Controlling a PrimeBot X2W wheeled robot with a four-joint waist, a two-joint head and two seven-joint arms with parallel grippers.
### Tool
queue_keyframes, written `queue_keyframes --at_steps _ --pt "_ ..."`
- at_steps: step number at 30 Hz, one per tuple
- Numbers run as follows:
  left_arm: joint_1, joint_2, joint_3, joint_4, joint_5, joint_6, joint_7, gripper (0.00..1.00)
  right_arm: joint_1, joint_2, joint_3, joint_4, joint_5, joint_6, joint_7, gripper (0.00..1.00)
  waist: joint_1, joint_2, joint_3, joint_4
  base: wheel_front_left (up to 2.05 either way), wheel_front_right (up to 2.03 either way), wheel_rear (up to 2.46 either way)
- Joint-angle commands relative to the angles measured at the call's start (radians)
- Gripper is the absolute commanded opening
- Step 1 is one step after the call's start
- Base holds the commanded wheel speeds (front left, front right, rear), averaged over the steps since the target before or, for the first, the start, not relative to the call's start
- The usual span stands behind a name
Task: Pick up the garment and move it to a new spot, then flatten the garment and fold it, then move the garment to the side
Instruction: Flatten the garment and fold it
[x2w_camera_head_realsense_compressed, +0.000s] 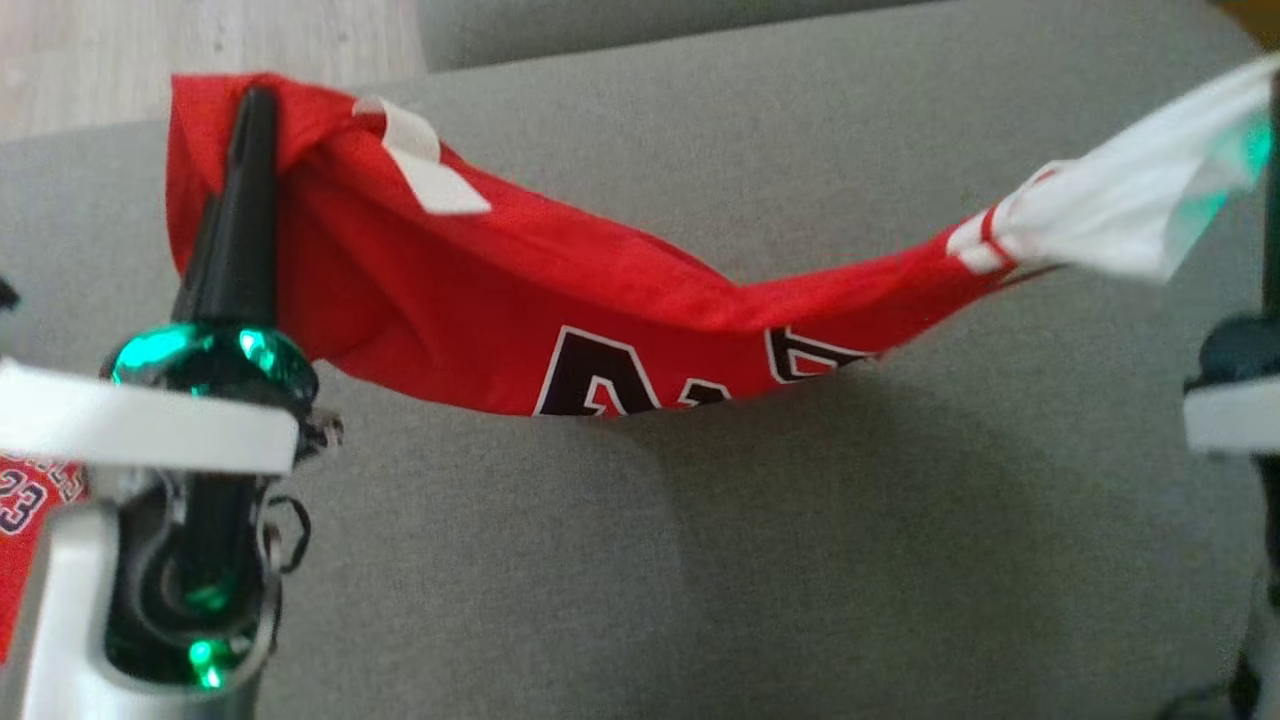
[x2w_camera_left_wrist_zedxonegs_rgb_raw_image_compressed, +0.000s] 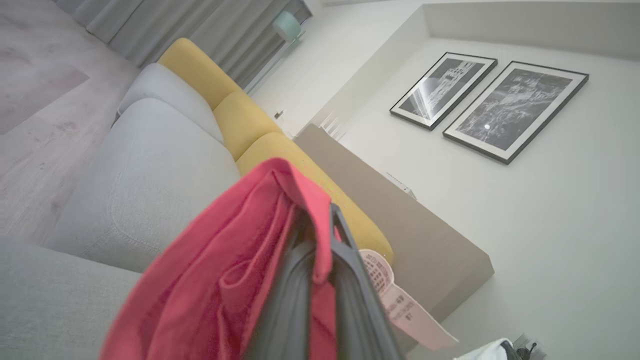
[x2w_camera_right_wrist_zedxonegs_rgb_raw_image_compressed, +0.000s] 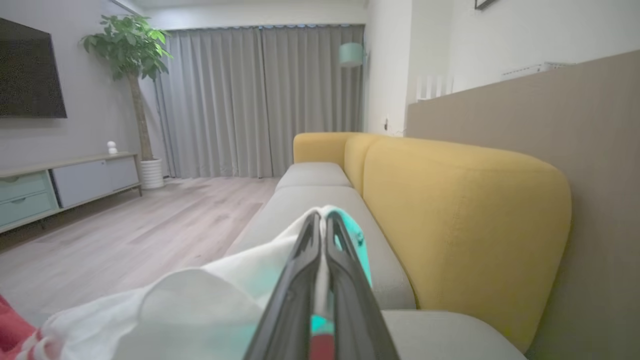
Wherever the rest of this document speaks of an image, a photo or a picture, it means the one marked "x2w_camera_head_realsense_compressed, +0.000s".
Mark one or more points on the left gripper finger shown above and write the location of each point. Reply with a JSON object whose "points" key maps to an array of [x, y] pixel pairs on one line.
{"points": [[240, 230]]}

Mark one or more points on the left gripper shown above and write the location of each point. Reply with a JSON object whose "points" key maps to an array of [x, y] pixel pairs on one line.
{"points": [[200, 560]]}

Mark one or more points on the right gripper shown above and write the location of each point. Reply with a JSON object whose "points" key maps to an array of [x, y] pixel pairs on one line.
{"points": [[1240, 355]]}

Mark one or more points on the red white basketball garment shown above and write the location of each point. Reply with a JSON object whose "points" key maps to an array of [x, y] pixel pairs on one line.
{"points": [[450, 280]]}

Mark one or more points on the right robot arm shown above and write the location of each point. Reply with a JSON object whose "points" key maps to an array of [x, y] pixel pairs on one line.
{"points": [[1272, 620]]}

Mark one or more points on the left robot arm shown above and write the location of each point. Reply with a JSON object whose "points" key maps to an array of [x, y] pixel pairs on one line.
{"points": [[60, 620]]}

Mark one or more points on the grey sofa seat cushion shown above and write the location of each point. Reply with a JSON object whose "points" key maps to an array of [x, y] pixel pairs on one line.
{"points": [[600, 25]]}

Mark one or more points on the large grey sofa chaise cushion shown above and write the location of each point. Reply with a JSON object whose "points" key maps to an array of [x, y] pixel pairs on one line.
{"points": [[800, 550]]}

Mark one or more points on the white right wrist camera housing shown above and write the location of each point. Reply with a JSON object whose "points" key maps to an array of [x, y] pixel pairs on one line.
{"points": [[1235, 420]]}

